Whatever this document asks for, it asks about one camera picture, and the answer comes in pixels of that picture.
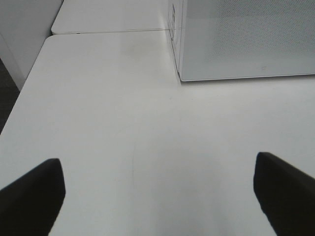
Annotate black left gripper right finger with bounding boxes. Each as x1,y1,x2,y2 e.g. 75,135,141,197
253,152,315,236

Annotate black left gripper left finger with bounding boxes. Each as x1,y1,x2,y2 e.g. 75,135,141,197
0,158,65,236

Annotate white microwave door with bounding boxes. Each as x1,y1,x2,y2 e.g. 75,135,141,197
183,0,315,81

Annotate white microwave oven body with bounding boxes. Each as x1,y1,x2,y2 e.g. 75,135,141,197
167,0,187,81

